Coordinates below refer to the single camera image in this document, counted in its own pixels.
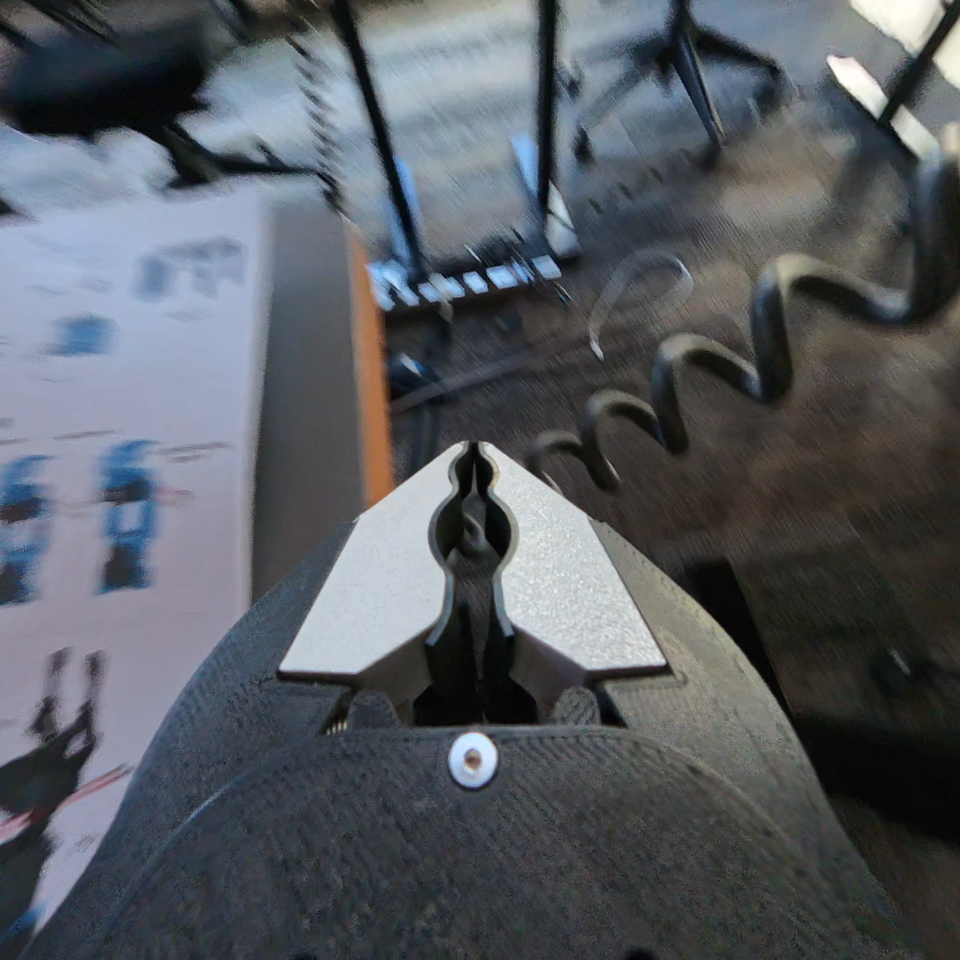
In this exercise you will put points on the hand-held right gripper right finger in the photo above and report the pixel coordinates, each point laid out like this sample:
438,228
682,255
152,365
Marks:
577,600

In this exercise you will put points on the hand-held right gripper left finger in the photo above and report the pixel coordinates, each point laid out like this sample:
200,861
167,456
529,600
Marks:
360,600

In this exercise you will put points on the illustrated assembly instruction manual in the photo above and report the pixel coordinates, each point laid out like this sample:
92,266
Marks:
150,375

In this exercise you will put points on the clear plastic loop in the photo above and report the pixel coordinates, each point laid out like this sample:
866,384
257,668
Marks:
679,274

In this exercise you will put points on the black chair base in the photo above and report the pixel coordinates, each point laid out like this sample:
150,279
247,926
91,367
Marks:
694,60

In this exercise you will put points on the black office chair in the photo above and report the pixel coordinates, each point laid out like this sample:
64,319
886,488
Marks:
90,82

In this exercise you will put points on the black table leg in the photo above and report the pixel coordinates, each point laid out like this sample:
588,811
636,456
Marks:
911,67

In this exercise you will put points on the black table frame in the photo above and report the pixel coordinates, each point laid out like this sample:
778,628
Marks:
386,150

